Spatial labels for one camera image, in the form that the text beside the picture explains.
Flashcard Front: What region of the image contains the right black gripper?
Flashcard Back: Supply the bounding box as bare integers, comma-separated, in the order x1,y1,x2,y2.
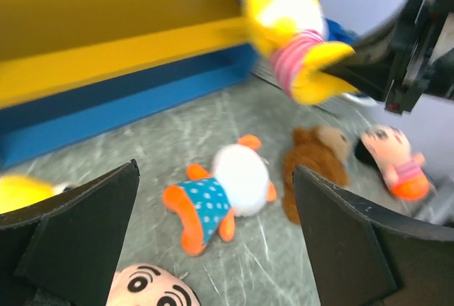
322,0,453,114

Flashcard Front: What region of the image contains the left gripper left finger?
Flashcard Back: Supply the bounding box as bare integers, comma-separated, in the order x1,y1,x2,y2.
1,160,140,305

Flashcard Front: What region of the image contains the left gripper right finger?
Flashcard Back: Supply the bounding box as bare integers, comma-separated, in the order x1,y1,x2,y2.
293,166,453,306

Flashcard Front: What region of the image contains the yellow frog plush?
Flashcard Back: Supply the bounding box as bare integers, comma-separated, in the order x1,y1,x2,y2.
240,0,357,105
0,175,75,214

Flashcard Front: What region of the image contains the blue pink yellow toy shelf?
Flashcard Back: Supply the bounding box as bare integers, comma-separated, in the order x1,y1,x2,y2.
1,0,257,169

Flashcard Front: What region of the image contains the blue clothes pile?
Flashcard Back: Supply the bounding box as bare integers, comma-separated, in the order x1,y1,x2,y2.
325,18,358,44

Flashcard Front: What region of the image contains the brown monkey plush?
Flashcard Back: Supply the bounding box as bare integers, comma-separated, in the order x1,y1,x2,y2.
282,125,351,224

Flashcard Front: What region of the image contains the boy doll striped shirt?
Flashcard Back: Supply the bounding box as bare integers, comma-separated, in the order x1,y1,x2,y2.
106,263,201,306

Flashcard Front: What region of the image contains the boy doll right side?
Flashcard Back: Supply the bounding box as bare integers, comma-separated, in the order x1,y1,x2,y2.
354,124,431,201

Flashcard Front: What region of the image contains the white plastic laundry basket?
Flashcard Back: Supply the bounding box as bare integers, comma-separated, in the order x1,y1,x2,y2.
252,60,378,116

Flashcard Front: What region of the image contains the white plush blue dotted dress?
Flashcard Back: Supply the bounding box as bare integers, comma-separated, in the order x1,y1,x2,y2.
162,135,277,256

